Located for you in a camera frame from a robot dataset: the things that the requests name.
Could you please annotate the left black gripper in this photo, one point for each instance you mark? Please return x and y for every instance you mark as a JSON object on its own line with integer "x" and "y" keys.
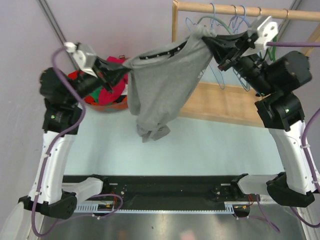
{"x": 109, "y": 72}

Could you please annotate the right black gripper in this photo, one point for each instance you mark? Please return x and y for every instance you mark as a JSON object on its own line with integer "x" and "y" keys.
{"x": 218, "y": 45}

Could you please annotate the grey t shirt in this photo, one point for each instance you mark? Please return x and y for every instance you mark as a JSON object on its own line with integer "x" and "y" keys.
{"x": 161, "y": 81}

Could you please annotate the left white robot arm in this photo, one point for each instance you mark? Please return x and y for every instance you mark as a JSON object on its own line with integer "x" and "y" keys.
{"x": 61, "y": 124}

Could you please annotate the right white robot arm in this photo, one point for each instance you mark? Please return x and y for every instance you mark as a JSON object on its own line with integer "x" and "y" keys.
{"x": 280, "y": 111}

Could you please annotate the blue wavy hanger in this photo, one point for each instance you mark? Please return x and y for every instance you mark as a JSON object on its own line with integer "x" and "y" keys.
{"x": 245, "y": 85}

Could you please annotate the light blue plastic hanger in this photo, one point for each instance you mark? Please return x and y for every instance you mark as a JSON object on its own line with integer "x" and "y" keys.
{"x": 237, "y": 20}

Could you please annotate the light green plastic hanger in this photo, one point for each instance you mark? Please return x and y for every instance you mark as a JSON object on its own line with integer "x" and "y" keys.
{"x": 219, "y": 22}

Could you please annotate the dark green velvet hanger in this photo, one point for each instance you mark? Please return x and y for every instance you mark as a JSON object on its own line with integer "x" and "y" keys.
{"x": 270, "y": 53}

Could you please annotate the green garment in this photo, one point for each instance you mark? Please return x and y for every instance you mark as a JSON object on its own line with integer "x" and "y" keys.
{"x": 95, "y": 94}

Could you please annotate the transparent pink laundry basket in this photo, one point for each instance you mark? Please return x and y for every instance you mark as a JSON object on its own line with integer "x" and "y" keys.
{"x": 89, "y": 100}

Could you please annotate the red garment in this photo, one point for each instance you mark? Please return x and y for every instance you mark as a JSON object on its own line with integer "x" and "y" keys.
{"x": 75, "y": 75}

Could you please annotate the wooden clothes rack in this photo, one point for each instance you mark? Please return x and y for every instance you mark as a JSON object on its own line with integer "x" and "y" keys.
{"x": 233, "y": 104}

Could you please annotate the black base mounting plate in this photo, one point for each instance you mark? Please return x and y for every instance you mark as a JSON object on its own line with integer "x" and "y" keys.
{"x": 181, "y": 189}

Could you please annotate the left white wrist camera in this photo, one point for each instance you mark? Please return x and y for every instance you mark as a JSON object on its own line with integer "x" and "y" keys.
{"x": 84, "y": 56}

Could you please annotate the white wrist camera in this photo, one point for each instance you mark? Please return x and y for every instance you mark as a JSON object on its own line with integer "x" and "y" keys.
{"x": 261, "y": 31}
{"x": 84, "y": 56}

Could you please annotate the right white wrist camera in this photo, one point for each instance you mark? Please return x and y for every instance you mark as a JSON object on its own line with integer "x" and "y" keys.
{"x": 261, "y": 31}

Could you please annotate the light blue slotted cable duct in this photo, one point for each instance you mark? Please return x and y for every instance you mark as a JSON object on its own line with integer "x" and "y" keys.
{"x": 104, "y": 207}

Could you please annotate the aluminium rail frame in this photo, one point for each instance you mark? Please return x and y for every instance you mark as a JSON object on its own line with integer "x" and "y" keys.
{"x": 278, "y": 217}

